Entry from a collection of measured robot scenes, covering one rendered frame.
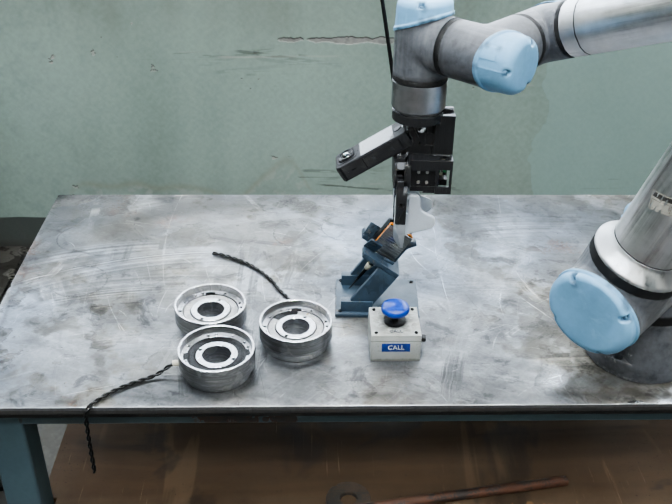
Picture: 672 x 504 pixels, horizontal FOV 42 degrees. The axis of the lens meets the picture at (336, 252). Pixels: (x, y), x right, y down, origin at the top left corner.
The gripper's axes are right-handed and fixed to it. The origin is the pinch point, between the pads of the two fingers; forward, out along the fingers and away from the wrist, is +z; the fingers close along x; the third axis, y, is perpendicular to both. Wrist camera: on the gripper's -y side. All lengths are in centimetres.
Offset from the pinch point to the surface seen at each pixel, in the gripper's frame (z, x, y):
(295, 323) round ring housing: 9.9, -9.6, -14.6
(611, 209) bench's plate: 12, 31, 42
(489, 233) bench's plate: 11.9, 21.3, 18.0
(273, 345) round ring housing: 9.1, -16.0, -17.3
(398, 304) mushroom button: 4.4, -12.1, 0.1
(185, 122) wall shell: 45, 147, -60
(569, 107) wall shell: 40, 152, 64
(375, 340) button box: 8.1, -15.6, -3.1
